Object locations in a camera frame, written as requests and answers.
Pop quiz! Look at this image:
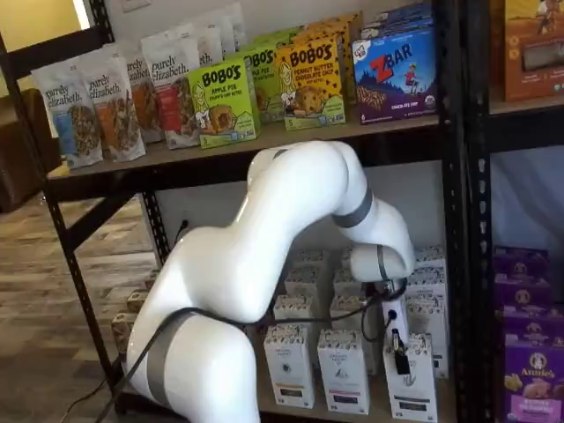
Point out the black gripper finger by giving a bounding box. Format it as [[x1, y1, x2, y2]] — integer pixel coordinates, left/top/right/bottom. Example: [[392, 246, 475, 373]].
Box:
[[390, 329, 412, 376]]

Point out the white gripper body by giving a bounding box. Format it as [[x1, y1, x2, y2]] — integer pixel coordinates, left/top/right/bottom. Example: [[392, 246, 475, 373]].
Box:
[[381, 298, 410, 343]]

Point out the white tea box green strip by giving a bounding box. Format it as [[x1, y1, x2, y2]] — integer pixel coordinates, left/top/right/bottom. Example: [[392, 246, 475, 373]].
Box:
[[382, 333, 439, 422]]

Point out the white tea box pink strip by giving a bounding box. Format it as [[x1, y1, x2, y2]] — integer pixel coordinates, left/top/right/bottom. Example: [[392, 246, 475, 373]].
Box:
[[316, 329, 372, 416]]

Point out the white tea box orange strip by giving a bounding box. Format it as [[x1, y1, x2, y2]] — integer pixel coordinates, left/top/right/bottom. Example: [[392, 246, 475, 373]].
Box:
[[263, 324, 316, 410]]

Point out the black metal shelf rack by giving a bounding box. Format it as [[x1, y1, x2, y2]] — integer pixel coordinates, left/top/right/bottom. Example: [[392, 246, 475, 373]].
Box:
[[460, 0, 564, 423], [0, 0, 466, 423]]

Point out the purple Annie's box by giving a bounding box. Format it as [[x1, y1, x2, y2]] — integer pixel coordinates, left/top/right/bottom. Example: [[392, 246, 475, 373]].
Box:
[[501, 303, 564, 339], [503, 333, 564, 423], [493, 271, 553, 310], [492, 245, 552, 277]]

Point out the blue Zbar box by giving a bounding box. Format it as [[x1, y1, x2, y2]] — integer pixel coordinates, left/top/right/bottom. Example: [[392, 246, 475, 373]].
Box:
[[360, 3, 436, 41], [352, 25, 440, 126]]

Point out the yellow Bobo's peanut butter box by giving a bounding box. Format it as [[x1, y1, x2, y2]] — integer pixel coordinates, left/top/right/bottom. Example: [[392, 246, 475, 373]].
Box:
[[307, 11, 365, 80], [292, 20, 355, 107], [274, 36, 347, 132]]

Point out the green Bobo's apple pie box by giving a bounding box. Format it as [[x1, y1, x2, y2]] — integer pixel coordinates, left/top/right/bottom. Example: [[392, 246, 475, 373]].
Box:
[[240, 45, 284, 125], [188, 58, 262, 149], [252, 26, 306, 50]]

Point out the orange snack box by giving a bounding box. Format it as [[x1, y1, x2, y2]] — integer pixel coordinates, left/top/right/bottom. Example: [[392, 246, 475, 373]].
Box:
[[503, 0, 564, 103]]

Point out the red label granola bag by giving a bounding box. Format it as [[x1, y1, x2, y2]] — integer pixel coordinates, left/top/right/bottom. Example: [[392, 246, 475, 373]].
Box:
[[140, 32, 203, 150]]

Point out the white granola bag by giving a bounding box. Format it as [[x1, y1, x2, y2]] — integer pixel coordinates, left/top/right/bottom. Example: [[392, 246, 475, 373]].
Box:
[[192, 25, 225, 68], [219, 3, 246, 50]]

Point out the brown label granola bag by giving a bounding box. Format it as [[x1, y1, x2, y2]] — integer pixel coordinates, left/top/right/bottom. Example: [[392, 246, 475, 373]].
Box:
[[103, 41, 165, 145]]

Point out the orange label granola bag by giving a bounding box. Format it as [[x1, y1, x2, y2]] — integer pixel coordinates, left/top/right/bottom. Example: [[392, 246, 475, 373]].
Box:
[[83, 56, 147, 162]]

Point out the blue label granola bag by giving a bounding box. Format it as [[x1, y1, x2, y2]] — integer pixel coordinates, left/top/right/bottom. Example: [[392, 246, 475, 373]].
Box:
[[30, 63, 105, 171]]

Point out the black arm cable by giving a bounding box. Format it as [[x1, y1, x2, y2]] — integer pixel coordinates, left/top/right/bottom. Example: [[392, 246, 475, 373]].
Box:
[[100, 276, 409, 423]]

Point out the black floor cable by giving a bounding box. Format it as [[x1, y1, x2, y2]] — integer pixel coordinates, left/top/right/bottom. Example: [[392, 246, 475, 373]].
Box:
[[56, 378, 116, 423]]

